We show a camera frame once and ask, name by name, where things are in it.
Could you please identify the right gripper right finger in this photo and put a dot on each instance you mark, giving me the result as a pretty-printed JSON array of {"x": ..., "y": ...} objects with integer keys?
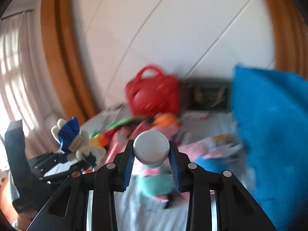
[{"x": 215, "y": 199}]

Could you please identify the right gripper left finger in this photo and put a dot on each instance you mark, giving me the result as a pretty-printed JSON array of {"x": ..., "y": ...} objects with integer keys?
[{"x": 67, "y": 208}]

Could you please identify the white blue plush toy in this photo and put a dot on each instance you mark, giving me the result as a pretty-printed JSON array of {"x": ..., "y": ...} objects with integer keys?
[{"x": 75, "y": 143}]

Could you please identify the white round cap bottle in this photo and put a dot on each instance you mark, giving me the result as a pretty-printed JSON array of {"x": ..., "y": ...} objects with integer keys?
[{"x": 151, "y": 148}]

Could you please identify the teal pink plush doll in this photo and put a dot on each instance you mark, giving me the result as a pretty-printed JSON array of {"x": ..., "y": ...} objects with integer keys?
[{"x": 157, "y": 184}]

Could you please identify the beige window curtain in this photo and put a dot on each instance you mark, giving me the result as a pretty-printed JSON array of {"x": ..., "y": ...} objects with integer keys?
[{"x": 27, "y": 92}]

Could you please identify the blue plastic storage bin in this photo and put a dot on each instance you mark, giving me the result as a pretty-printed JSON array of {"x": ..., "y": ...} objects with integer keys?
[{"x": 270, "y": 108}]

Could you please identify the orange plush ball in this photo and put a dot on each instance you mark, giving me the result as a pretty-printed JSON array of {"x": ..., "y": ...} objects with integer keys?
[{"x": 165, "y": 120}]

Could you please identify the red handbag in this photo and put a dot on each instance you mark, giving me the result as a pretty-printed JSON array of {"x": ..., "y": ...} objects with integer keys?
[{"x": 152, "y": 92}]

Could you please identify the dark picture frame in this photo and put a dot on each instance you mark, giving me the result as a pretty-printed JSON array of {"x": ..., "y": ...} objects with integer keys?
[{"x": 205, "y": 94}]

